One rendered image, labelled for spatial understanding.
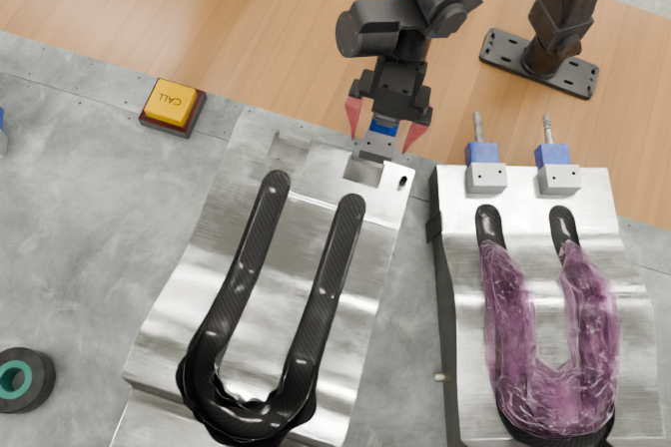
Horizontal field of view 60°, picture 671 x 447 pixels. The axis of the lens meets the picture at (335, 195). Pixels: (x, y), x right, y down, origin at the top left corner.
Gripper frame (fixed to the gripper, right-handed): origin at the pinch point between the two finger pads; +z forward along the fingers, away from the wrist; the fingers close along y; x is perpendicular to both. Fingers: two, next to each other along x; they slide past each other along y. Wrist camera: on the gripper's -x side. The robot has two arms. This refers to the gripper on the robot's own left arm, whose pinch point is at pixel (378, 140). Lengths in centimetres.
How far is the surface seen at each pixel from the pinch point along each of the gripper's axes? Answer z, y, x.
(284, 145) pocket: 1.6, -13.1, -5.8
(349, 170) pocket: 2.0, -2.9, -6.6
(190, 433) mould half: 21.5, -12.0, -40.5
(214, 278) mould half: 9.8, -15.2, -26.4
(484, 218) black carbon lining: 3.5, 17.7, -6.6
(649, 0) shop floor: 10, 80, 154
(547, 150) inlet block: -4.4, 24.3, 3.3
